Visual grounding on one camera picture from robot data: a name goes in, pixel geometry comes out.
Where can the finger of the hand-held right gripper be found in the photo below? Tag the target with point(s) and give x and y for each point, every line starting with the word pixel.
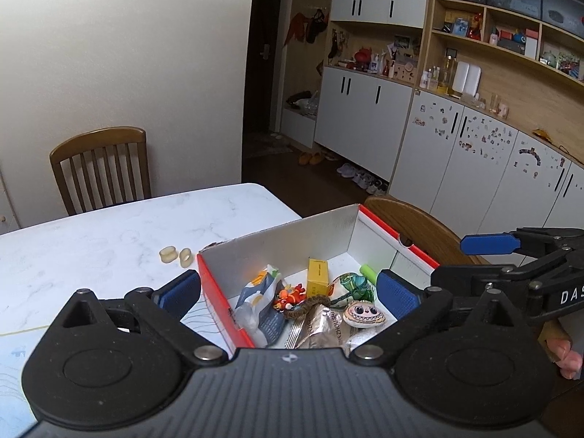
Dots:
pixel 488 244
pixel 470 277

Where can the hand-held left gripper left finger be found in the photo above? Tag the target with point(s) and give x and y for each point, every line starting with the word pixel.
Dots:
pixel 180 292

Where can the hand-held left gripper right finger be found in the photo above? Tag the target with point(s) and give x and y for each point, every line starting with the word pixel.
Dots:
pixel 397 294

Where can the red shoe box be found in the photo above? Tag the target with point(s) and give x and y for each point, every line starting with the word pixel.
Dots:
pixel 214 292

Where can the green lip balm tube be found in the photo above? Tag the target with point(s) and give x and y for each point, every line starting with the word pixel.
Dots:
pixel 369 273

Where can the plush animal head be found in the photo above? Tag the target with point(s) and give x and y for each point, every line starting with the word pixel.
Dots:
pixel 362 315

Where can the green tasselled sachet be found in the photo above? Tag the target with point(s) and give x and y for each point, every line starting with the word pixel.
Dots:
pixel 356 285

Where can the silver foil packet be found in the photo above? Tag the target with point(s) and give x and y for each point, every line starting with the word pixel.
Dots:
pixel 328 328

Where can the small yellow box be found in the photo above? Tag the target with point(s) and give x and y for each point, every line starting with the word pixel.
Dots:
pixel 318 278

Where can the white blue snack packet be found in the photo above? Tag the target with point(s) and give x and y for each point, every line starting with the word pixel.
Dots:
pixel 269 324

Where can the orange red toy figure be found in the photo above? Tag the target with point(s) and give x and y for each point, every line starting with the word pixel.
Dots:
pixel 287 296

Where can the metal fork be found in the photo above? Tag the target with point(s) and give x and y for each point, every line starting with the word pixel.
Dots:
pixel 294 335

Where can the person's right hand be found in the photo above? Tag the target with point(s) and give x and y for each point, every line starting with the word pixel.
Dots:
pixel 570 358

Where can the round-backed wooden chair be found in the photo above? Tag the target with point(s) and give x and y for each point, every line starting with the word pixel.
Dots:
pixel 424 223

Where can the row of pale shoes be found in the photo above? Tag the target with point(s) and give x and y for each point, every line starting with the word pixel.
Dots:
pixel 362 178

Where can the yellow slippers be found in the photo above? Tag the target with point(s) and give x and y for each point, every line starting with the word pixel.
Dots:
pixel 311 158

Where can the white rounded containers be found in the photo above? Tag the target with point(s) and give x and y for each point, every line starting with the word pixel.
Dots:
pixel 467 77

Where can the yellow oil bottle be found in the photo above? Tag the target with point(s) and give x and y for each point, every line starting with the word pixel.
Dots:
pixel 448 75

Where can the slatted wooden chair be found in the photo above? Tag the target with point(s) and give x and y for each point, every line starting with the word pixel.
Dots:
pixel 100 137

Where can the blue printed table mat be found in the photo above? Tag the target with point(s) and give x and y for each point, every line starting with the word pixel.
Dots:
pixel 13 365

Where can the bundle of plastic bags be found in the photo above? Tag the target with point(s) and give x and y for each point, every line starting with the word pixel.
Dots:
pixel 301 102

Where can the dark hanging bag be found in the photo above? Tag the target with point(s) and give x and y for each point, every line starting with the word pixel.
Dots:
pixel 315 25

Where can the red hanging bag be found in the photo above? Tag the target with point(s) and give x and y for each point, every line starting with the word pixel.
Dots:
pixel 294 29

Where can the dark door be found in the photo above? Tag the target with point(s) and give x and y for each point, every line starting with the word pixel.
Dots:
pixel 262 9

